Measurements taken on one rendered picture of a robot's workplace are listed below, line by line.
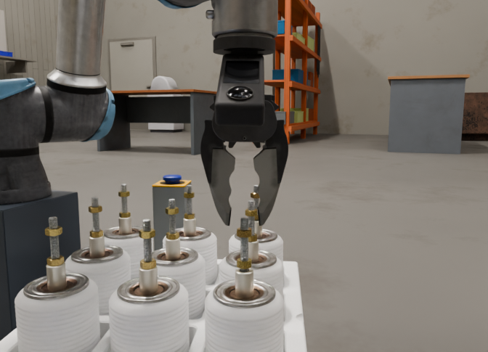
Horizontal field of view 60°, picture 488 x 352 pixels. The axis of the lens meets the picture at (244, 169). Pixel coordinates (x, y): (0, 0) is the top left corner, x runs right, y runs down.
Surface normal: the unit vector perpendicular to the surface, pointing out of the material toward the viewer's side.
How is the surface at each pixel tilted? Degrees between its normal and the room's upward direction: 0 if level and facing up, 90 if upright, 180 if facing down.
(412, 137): 90
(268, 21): 90
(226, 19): 90
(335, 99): 90
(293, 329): 0
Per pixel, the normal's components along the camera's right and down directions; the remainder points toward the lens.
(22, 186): 0.72, -0.22
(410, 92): -0.34, 0.13
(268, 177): 0.00, 0.14
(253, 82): 0.00, -0.78
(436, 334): 0.00, -0.99
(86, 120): 0.63, 0.40
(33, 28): 0.93, 0.05
